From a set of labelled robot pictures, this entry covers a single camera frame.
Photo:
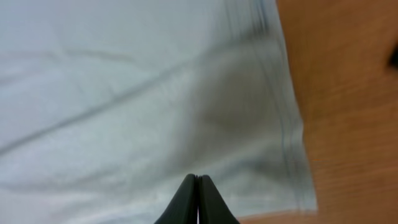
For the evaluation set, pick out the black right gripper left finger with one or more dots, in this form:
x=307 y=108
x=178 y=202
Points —
x=183 y=207

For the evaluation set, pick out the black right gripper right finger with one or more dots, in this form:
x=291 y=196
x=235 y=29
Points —
x=212 y=208

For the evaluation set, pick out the light blue printed t-shirt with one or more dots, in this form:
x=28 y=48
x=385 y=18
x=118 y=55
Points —
x=106 y=105

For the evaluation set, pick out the black garment at right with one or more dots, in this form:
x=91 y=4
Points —
x=393 y=59

